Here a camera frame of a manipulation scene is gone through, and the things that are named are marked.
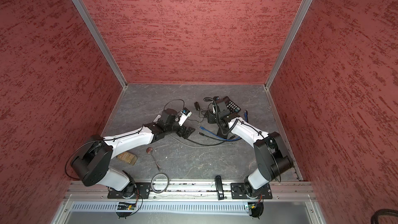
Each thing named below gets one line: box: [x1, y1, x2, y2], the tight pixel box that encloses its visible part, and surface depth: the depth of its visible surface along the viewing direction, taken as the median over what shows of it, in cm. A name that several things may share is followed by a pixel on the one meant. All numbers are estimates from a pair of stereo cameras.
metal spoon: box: [146, 146, 162, 172], surface depth 89 cm
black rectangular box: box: [216, 123, 230, 139], surface depth 66 cm
